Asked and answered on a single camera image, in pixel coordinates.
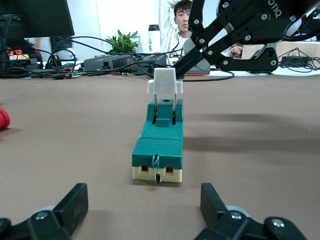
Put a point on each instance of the white bottle black lid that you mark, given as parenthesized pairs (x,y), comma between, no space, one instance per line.
(153,40)

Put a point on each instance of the orange labelled device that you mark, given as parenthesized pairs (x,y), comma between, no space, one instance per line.
(18,57)

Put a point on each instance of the black power adapter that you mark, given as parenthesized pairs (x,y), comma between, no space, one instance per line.
(297,60)

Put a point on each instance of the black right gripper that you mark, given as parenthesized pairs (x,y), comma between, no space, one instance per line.
(287,10)

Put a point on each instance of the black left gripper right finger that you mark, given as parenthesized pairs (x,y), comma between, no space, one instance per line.
(212,205)

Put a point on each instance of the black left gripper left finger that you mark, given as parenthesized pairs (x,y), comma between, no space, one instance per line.
(72,205)

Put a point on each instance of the red mushroom button orange block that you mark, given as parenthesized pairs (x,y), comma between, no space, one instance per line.
(3,117)

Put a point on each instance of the black monitor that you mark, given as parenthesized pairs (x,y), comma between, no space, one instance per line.
(37,17)

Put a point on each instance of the black usb hub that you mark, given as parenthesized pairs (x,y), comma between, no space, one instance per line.
(200,72)

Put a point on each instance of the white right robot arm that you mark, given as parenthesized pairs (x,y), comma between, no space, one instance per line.
(291,28)

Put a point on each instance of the man in white shirt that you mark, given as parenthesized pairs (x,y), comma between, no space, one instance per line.
(181,20)

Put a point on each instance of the black power supply box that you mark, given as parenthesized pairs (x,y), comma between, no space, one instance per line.
(155,60)
(100,62)

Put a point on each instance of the green circuit board module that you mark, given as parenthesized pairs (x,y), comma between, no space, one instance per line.
(160,147)

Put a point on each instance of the person in dark shirt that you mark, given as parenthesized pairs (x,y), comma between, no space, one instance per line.
(236,51)

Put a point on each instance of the green potted plant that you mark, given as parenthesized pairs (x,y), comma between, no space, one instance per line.
(125,42)

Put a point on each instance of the tan cardboard box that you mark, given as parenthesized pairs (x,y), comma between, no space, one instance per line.
(300,46)

